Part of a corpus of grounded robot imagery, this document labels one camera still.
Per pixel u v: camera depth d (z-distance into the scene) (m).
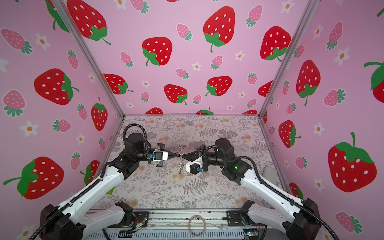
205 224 0.72
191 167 0.53
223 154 0.51
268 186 0.46
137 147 0.56
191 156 0.64
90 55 0.86
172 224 0.73
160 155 0.54
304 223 0.38
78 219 0.42
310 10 0.69
